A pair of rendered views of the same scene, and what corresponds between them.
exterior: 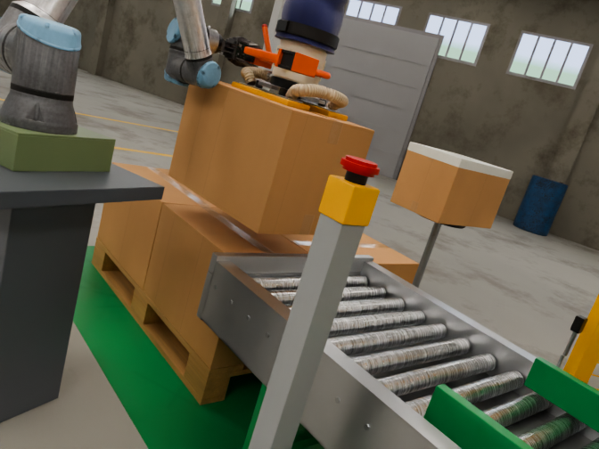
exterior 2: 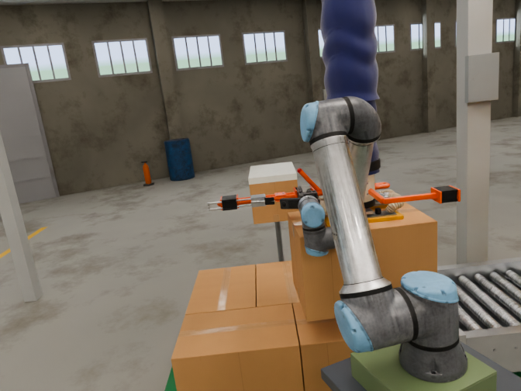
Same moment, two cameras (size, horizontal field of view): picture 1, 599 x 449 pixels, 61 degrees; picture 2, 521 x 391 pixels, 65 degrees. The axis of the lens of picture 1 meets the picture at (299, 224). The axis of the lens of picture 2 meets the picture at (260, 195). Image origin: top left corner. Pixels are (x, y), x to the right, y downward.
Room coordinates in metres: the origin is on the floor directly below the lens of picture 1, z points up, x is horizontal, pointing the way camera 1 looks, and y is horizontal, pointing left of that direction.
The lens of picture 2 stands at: (0.93, 1.84, 1.67)
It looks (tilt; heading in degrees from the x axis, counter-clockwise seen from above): 14 degrees down; 314
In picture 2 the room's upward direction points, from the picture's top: 7 degrees counter-clockwise
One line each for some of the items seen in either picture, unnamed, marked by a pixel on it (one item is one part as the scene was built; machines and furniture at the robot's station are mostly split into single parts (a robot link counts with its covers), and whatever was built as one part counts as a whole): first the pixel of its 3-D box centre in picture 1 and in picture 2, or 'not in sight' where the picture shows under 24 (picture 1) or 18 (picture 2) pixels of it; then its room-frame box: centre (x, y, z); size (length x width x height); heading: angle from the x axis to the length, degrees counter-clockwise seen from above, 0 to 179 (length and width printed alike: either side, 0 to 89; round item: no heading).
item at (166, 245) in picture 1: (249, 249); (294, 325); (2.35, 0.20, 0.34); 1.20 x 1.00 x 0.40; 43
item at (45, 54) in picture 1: (45, 53); (426, 306); (1.35, 0.76, 1.03); 0.17 x 0.15 x 0.18; 52
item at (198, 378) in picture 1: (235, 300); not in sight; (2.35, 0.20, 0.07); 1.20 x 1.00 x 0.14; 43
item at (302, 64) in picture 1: (297, 62); (445, 194); (1.51, 0.14, 1.19); 0.09 x 0.08 x 0.05; 135
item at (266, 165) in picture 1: (265, 153); (357, 255); (1.90, 0.20, 0.87); 0.60 x 0.40 x 0.40; 46
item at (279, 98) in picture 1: (269, 91); (363, 215); (1.84, 0.23, 1.09); 0.34 x 0.10 x 0.05; 45
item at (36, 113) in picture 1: (40, 107); (431, 346); (1.34, 0.74, 0.89); 0.19 x 0.19 x 0.10
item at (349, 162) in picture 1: (358, 170); not in sight; (0.89, -0.07, 1.02); 0.07 x 0.07 x 0.04
